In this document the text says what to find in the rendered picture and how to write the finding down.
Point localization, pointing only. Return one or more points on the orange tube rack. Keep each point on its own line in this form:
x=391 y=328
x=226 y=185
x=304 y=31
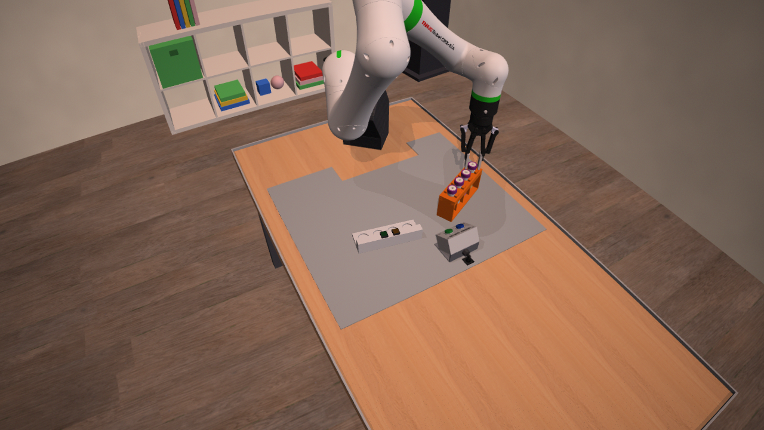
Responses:
x=448 y=207

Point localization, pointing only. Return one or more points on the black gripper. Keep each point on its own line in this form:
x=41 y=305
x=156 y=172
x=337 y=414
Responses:
x=478 y=126

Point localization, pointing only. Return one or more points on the grey flat mat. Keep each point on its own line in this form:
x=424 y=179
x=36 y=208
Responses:
x=321 y=212

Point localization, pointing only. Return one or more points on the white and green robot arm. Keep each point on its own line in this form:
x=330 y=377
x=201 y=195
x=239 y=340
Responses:
x=382 y=54

